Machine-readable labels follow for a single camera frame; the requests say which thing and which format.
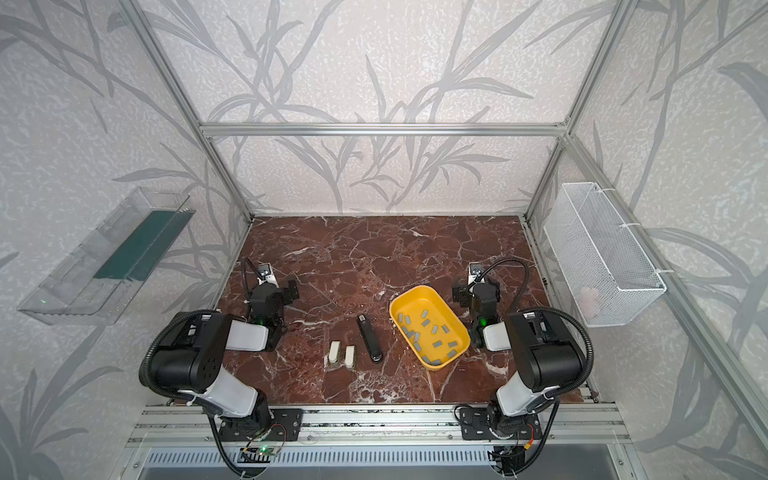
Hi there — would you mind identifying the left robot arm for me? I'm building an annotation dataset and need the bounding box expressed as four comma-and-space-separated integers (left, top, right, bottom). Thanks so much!
139, 260, 303, 444

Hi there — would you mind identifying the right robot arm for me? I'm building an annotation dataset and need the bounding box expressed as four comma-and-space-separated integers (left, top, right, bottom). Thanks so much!
452, 257, 594, 449

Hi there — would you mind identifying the yellow plastic tray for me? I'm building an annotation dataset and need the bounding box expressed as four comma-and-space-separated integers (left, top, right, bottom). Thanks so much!
389, 285, 471, 371

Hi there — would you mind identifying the green circuit board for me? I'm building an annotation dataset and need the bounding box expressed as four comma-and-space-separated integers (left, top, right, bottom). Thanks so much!
238, 445, 281, 464

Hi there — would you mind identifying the white wire basket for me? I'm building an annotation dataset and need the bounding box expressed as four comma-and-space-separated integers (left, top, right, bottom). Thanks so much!
544, 182, 666, 327

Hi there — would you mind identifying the clear plastic wall shelf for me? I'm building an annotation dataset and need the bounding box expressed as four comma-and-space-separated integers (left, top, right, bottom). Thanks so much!
18, 187, 196, 326

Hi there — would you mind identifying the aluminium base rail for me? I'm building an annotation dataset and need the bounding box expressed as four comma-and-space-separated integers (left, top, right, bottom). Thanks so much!
114, 403, 634, 479

